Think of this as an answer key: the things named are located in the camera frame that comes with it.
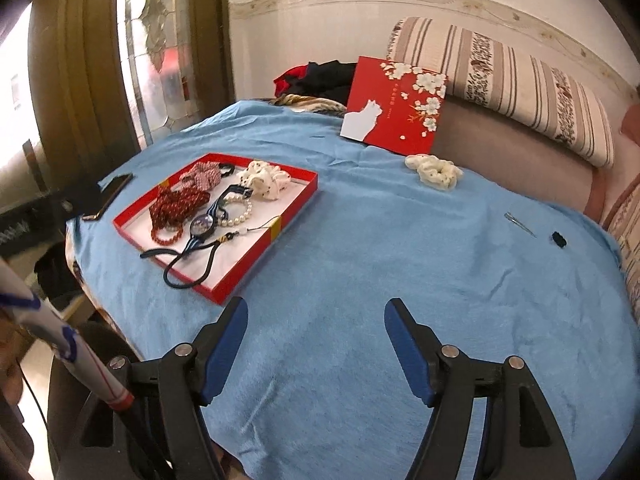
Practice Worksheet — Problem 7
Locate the brown padded headboard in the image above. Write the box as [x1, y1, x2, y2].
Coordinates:
[432, 96, 606, 222]

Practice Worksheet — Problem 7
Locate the small black clip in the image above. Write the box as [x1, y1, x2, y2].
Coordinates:
[551, 231, 567, 248]

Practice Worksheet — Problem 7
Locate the blue striped ribbon bow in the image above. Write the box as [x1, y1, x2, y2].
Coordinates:
[206, 184, 253, 223]

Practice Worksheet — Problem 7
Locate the pink striped scrunchie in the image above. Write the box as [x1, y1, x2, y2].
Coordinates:
[179, 162, 222, 192]

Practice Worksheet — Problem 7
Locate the red box lid with cat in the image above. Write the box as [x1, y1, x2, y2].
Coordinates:
[341, 56, 448, 156]

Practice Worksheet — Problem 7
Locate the white cherry print scrunchie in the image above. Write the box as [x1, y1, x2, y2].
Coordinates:
[239, 160, 291, 200]

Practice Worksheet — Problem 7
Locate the black smartphone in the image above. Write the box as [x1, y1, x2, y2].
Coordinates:
[81, 174, 134, 221]

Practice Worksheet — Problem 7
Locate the grey strap charm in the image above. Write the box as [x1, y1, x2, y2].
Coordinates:
[218, 216, 281, 243]

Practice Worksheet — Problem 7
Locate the blue towel cloth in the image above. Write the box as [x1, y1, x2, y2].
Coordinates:
[64, 98, 640, 480]

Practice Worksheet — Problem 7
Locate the red dotted scrunchie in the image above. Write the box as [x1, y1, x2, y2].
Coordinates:
[149, 188, 209, 230]

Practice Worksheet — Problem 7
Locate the red bead bracelet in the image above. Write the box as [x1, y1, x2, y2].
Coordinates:
[150, 224, 187, 247]

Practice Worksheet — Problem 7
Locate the red jewelry tray box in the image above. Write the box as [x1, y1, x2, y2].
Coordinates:
[113, 153, 319, 304]

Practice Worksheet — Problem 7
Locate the white pearl bracelet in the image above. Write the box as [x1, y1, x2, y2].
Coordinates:
[218, 194, 255, 229]

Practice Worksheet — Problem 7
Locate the striped pillow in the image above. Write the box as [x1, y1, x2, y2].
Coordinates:
[387, 18, 614, 168]

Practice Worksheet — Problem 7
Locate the dark blue cord necklace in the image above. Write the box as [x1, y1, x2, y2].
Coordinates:
[139, 211, 227, 291]

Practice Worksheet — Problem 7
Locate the striped cushion right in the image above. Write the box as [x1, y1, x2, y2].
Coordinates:
[604, 177, 640, 323]

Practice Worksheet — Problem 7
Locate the cream fluffy scrunchie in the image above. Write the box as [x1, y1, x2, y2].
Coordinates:
[405, 154, 464, 191]

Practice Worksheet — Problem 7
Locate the dark clothes pile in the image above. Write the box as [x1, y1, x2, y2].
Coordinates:
[273, 60, 357, 105]

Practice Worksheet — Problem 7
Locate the silver hair clip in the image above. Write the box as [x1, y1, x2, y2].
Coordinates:
[504, 211, 536, 237]

